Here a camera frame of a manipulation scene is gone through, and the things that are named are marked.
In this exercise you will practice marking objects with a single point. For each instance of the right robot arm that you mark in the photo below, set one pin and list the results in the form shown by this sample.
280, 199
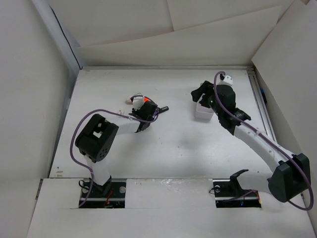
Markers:
290, 172

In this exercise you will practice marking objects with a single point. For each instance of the pink white eraser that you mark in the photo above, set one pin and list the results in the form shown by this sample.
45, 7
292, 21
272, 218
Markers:
129, 101

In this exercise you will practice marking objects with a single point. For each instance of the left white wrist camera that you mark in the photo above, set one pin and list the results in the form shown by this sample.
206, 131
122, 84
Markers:
138, 102

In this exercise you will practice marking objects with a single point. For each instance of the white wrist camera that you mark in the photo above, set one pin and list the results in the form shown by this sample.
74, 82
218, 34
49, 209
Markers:
226, 80
138, 102

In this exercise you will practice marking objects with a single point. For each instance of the orange highlighter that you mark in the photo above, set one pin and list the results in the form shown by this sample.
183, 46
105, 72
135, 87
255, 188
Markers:
147, 99

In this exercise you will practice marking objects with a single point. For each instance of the purple highlighter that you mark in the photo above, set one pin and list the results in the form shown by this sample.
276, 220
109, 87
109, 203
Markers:
163, 109

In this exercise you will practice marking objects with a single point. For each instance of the aluminium frame rail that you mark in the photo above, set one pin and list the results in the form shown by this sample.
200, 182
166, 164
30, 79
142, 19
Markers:
260, 103

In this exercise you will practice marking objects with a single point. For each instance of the blue object on rail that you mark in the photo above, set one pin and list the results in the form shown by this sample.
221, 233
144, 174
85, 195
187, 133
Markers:
263, 95

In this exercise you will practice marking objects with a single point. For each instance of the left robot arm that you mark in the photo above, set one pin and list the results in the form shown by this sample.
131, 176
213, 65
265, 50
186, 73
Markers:
96, 138

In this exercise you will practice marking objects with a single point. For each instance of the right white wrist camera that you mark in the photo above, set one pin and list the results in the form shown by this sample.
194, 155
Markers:
226, 80

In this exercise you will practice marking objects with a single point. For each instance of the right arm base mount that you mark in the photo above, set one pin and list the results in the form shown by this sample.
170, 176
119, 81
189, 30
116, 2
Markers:
228, 193

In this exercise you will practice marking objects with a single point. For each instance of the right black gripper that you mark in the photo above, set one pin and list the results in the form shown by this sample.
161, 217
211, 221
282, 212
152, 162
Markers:
206, 88

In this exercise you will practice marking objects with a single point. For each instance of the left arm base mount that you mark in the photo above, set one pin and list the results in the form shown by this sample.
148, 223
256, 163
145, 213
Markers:
111, 196

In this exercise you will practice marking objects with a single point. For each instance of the white divided paper container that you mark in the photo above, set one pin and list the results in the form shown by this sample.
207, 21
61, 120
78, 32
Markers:
203, 112

